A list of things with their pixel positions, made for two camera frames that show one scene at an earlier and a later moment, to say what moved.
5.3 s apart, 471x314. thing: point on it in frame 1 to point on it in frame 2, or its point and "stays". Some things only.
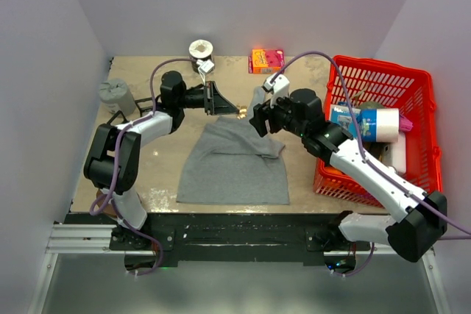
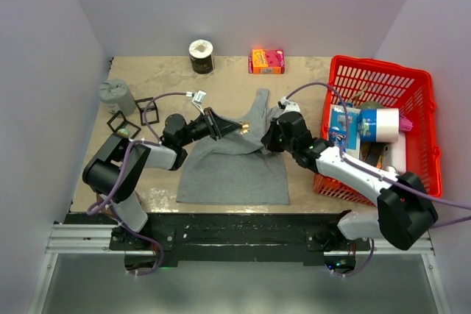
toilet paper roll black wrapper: (201, 49) stays
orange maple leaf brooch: (243, 112) to (245, 127)
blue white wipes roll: (380, 125) stays
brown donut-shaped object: (109, 208) stays
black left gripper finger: (219, 104) to (224, 126)
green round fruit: (370, 104) stays
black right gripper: (263, 112) to (268, 140)
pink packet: (405, 125) stays
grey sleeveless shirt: (231, 163) stays
